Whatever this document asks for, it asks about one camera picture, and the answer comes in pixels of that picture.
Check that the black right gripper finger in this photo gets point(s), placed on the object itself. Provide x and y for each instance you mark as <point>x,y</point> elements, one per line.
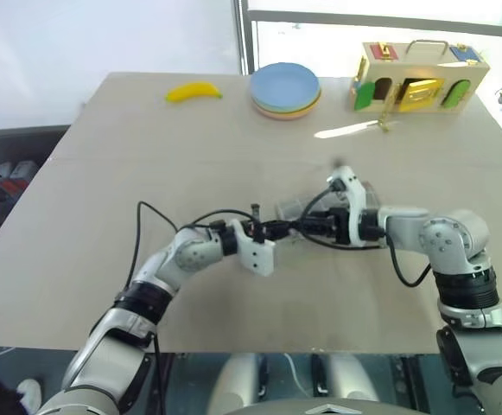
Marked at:
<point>309,225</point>

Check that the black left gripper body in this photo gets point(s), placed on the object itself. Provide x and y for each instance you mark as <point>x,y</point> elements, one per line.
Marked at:
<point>257,227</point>

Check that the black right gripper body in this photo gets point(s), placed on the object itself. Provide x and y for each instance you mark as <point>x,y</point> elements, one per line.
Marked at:
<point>336,225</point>

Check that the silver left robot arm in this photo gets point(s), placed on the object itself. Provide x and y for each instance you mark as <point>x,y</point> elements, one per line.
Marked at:
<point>121,346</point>

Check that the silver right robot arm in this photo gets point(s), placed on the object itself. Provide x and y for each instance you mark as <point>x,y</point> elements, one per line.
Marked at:
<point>449,235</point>

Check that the pink plate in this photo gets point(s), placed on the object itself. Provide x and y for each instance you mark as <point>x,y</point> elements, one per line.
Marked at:
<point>287,116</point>

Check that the yellow plate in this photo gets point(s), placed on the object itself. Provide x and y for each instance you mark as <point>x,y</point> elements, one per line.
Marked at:
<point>311,106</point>

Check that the brass key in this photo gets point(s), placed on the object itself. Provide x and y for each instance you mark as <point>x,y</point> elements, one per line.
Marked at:
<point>386,114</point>

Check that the green plate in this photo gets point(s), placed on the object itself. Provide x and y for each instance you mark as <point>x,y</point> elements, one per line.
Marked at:
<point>313,100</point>

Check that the blue plate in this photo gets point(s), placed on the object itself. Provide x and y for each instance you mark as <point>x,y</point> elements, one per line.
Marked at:
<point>284,82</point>

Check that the yellow toy banana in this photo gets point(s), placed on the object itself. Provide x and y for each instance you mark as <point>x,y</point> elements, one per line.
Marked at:
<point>192,92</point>

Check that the silver robot leg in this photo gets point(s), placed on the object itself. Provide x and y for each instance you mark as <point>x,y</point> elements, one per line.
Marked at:
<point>350,382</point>
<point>237,380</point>

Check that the wooden lock box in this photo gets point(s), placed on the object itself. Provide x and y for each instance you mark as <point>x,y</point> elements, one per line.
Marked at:
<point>419,82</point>

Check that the grey robot torso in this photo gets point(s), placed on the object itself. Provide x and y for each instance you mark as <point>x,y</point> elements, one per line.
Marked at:
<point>324,408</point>

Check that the grey and red boxes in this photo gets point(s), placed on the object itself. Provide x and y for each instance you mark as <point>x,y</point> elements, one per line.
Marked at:
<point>10,175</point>

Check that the white shoe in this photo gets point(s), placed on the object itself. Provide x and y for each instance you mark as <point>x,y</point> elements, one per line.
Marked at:
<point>30,394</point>

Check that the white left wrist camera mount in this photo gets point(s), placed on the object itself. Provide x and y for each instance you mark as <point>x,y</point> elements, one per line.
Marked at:
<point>257,255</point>

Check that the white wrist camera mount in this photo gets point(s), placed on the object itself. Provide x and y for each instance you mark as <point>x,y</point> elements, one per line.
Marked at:
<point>354,194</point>
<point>257,255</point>

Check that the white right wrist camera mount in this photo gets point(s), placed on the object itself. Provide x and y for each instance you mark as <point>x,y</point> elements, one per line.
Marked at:
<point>354,194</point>

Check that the grey window frame post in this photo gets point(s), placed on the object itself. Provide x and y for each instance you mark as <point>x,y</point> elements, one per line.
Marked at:
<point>245,34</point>

